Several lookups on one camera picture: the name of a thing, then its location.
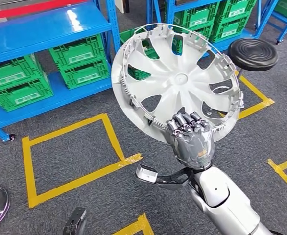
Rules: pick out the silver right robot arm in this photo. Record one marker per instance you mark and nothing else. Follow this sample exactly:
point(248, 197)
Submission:
point(226, 204)

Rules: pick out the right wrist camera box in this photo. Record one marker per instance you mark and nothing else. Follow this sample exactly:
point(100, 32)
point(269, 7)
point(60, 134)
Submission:
point(146, 173)

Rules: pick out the silver plastic wheel cover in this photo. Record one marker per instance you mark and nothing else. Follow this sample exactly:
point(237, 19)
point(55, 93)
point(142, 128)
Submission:
point(177, 81)

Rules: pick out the yellow floor tape square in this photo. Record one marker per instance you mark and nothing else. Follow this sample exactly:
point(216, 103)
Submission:
point(138, 227)

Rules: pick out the black round stool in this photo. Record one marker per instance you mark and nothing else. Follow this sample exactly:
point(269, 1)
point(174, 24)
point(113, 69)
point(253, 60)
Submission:
point(252, 53)

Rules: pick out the black right camera bracket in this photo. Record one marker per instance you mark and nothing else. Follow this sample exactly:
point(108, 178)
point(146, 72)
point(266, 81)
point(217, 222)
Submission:
point(175, 180)

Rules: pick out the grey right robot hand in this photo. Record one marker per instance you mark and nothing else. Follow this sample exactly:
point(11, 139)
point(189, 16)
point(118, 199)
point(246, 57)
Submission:
point(195, 149)

